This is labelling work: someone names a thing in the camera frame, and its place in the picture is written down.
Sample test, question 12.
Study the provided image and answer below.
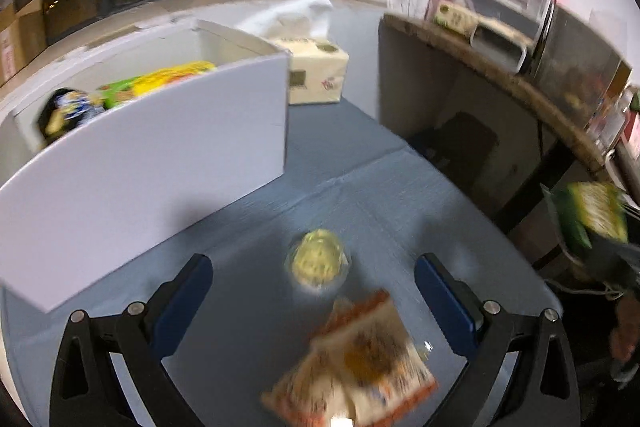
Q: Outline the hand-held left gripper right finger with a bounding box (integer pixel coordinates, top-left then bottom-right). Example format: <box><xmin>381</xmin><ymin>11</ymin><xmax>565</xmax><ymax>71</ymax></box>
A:
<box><xmin>414</xmin><ymin>252</ymin><xmax>582</xmax><ymax>427</ymax></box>

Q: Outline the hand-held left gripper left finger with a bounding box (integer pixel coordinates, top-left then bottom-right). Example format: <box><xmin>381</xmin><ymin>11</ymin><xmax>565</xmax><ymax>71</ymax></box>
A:
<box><xmin>50</xmin><ymin>253</ymin><xmax>214</xmax><ymax>427</ymax></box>

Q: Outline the small green snack packet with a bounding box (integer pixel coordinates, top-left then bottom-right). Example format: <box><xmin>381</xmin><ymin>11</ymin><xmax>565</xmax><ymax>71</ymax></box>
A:
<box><xmin>542</xmin><ymin>181</ymin><xmax>631</xmax><ymax>254</ymax></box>

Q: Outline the orange white cracker packet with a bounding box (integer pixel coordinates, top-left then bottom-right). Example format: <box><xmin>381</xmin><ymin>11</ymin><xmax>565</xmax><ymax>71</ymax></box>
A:
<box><xmin>261</xmin><ymin>288</ymin><xmax>441</xmax><ymax>427</ymax></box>

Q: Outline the white storage box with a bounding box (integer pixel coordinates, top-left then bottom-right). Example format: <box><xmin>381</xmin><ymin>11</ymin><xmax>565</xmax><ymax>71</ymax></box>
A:
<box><xmin>0</xmin><ymin>19</ymin><xmax>293</xmax><ymax>314</ymax></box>

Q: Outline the round yellow jelly cup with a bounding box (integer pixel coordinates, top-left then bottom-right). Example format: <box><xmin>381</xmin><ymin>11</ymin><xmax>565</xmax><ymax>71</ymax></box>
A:
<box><xmin>284</xmin><ymin>229</ymin><xmax>354</xmax><ymax>291</ymax></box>

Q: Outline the black yellow chips packet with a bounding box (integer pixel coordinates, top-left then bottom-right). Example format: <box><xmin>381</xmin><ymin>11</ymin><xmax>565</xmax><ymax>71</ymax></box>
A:
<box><xmin>36</xmin><ymin>88</ymin><xmax>109</xmax><ymax>148</ymax></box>

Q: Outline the person's right hand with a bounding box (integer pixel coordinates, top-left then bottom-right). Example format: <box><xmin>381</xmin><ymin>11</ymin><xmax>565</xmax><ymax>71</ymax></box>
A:
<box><xmin>611</xmin><ymin>294</ymin><xmax>640</xmax><ymax>372</ymax></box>

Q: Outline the clear plastic container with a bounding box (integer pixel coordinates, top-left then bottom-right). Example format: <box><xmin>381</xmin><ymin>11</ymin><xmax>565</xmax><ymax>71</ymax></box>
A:
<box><xmin>529</xmin><ymin>1</ymin><xmax>634</xmax><ymax>128</ymax></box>

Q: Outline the wooden shelf board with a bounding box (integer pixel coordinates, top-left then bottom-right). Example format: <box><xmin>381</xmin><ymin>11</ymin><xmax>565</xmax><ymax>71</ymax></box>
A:
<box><xmin>381</xmin><ymin>12</ymin><xmax>609</xmax><ymax>174</ymax></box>

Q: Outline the white rounded device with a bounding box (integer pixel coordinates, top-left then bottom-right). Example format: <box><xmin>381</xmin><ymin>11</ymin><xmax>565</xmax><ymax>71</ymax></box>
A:
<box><xmin>469</xmin><ymin>19</ymin><xmax>529</xmax><ymax>76</ymax></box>

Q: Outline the beige tissue box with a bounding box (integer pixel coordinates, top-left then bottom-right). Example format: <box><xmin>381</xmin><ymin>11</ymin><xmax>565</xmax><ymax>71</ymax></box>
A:
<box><xmin>234</xmin><ymin>0</ymin><xmax>350</xmax><ymax>106</ymax></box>

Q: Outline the small cardboard box red label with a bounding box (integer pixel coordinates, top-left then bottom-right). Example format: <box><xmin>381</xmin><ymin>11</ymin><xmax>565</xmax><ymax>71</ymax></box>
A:
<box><xmin>0</xmin><ymin>0</ymin><xmax>49</xmax><ymax>84</ymax></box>

